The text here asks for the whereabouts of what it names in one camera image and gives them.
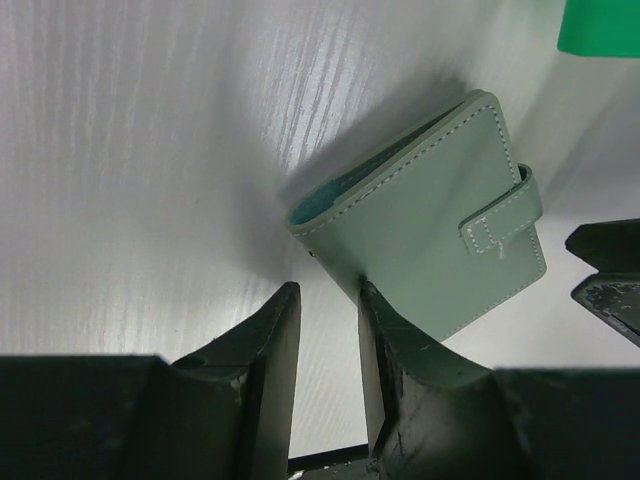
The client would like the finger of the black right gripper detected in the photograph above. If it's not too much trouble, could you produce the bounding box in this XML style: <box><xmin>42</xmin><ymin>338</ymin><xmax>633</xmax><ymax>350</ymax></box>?
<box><xmin>565</xmin><ymin>219</ymin><xmax>639</xmax><ymax>345</ymax></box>

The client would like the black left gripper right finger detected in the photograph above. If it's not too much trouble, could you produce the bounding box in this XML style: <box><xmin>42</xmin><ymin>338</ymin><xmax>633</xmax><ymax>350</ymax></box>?
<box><xmin>357</xmin><ymin>281</ymin><xmax>639</xmax><ymax>479</ymax></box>

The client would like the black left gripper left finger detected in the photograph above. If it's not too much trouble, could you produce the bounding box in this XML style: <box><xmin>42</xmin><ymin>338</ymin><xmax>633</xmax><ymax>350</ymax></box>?
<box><xmin>1</xmin><ymin>282</ymin><xmax>301</xmax><ymax>479</ymax></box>

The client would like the sage green leather card holder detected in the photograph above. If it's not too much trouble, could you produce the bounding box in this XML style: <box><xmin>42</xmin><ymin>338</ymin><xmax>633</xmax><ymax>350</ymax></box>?
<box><xmin>286</xmin><ymin>90</ymin><xmax>546</xmax><ymax>341</ymax></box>

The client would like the green plastic card bin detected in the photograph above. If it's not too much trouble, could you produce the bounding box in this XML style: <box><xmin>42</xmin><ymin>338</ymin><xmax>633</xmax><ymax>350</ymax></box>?
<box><xmin>557</xmin><ymin>0</ymin><xmax>640</xmax><ymax>58</ymax></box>

